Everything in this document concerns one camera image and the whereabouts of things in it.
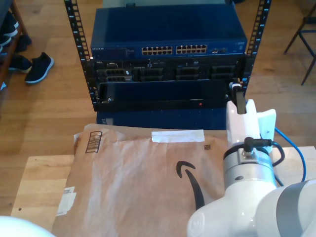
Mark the white paper tape strip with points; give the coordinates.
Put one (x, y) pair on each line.
(177, 136)

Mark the black rack tray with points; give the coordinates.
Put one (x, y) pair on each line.
(160, 93)

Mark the dark metal chair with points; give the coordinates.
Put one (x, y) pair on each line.
(300, 32)

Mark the black rack server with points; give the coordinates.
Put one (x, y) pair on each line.
(148, 64)

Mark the brown paper mailer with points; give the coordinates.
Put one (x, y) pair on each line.
(123, 185)

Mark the white label sticker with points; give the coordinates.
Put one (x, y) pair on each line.
(66, 201)

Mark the wooden shoe rack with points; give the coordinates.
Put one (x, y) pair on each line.
(21, 24)

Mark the blue network switch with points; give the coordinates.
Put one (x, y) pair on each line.
(168, 27)

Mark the black server rack frame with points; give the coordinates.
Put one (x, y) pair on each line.
(76, 37)

